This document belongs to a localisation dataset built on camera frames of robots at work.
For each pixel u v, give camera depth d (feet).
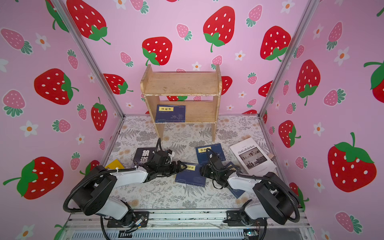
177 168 2.61
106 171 1.61
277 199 1.41
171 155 2.80
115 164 3.07
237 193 2.68
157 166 2.31
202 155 3.20
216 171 2.24
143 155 3.15
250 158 3.05
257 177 1.65
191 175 2.90
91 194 1.45
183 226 2.40
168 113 3.03
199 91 2.41
